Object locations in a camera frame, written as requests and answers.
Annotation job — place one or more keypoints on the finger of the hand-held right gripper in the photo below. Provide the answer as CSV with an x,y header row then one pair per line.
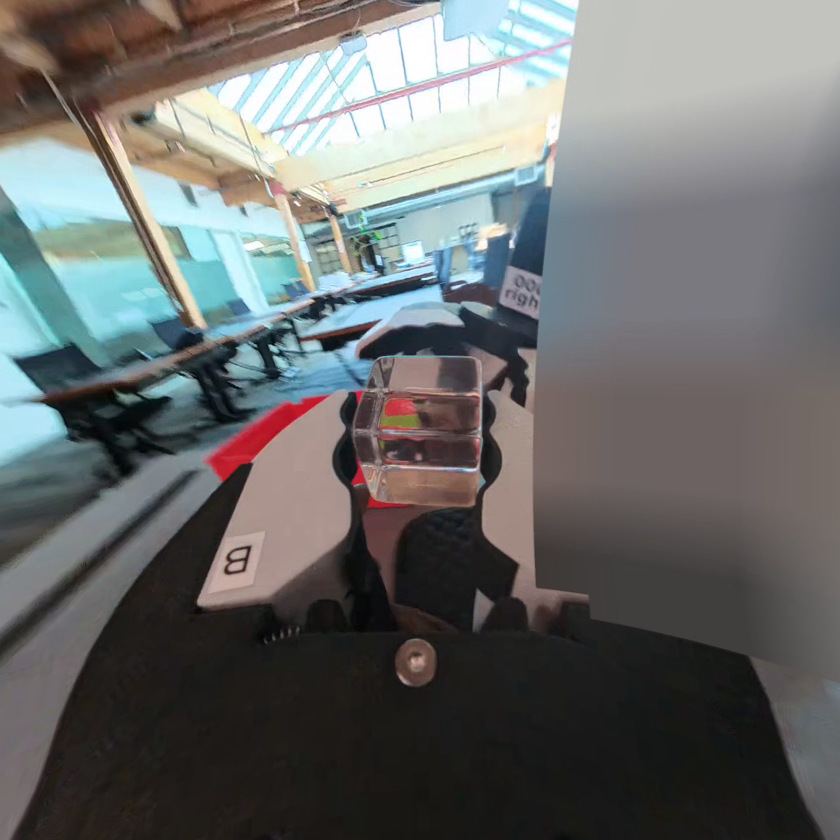
x,y
499,377
420,325

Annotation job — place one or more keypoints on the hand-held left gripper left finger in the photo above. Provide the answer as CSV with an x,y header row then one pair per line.
x,y
295,485

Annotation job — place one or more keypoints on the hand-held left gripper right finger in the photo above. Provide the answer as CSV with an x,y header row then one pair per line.
x,y
518,472

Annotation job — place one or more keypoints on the clear acrylic cube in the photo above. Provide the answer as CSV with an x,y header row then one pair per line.
x,y
420,426

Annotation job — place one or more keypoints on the computer monitor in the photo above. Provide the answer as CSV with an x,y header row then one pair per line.
x,y
413,252

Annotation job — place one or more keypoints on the long wooden table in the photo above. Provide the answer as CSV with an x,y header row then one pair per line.
x,y
164,367

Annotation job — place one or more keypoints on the black office chair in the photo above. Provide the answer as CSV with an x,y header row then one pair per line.
x,y
79,394
174,334

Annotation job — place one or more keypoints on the red ceiling pipe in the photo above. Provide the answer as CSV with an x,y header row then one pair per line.
x,y
420,85

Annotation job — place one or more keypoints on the wooden post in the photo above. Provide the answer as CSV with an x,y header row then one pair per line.
x,y
340,243
295,243
144,216

